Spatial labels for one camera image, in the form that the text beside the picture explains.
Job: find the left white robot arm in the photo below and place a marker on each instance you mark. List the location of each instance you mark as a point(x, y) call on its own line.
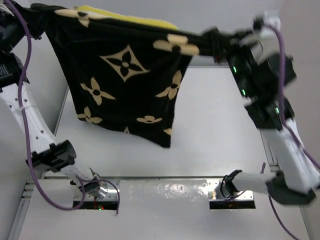
point(44, 153)

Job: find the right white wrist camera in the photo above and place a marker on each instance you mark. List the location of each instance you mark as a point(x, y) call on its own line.
point(256, 41)

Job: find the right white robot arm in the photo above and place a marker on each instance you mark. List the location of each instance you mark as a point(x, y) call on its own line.
point(294, 176)

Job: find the left aluminium frame rail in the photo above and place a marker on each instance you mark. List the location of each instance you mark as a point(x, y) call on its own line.
point(21, 211)

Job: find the cream pillow with yellow edge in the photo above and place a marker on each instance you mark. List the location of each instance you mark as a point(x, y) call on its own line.
point(134, 19)

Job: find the metal base plate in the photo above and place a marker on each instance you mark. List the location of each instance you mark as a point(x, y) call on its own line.
point(214, 194)
point(107, 193)

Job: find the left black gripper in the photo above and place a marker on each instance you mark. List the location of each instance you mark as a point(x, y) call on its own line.
point(36, 19)

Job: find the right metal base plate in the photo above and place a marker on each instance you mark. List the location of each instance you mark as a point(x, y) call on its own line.
point(214, 194)

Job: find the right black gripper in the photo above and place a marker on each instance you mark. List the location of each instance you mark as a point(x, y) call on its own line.
point(234, 44)

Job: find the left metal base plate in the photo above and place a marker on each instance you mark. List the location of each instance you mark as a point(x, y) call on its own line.
point(107, 193)

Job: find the black floral plush pillowcase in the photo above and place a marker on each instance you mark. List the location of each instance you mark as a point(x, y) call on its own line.
point(123, 76)

